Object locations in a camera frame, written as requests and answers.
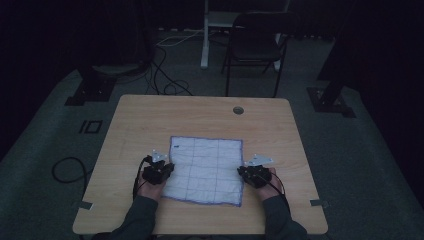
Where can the person's left hand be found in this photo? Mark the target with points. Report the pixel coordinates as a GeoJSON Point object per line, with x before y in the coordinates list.
{"type": "Point", "coordinates": [150, 191]}

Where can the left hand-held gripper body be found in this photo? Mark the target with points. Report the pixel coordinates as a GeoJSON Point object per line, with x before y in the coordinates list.
{"type": "Point", "coordinates": [154, 173]}

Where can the black folding chair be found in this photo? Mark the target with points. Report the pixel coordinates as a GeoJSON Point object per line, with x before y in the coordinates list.
{"type": "Point", "coordinates": [255, 43]}

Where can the round grey table grommet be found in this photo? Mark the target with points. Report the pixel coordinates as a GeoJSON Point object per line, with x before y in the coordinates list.
{"type": "Point", "coordinates": [238, 110]}

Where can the black stand with square base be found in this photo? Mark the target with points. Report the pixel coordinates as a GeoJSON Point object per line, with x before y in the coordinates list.
{"type": "Point", "coordinates": [91, 90]}
{"type": "Point", "coordinates": [330, 100]}

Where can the person's right hand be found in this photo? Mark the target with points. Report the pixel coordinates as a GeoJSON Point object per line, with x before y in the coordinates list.
{"type": "Point", "coordinates": [271, 190]}

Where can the white cloth with purple grid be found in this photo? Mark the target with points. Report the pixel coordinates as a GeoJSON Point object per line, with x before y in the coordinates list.
{"type": "Point", "coordinates": [206, 170]}

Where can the grey tape piece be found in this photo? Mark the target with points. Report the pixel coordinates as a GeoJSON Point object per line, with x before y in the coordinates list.
{"type": "Point", "coordinates": [86, 205]}
{"type": "Point", "coordinates": [318, 202]}

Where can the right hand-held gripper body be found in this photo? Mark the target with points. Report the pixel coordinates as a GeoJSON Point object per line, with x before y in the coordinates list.
{"type": "Point", "coordinates": [258, 175]}

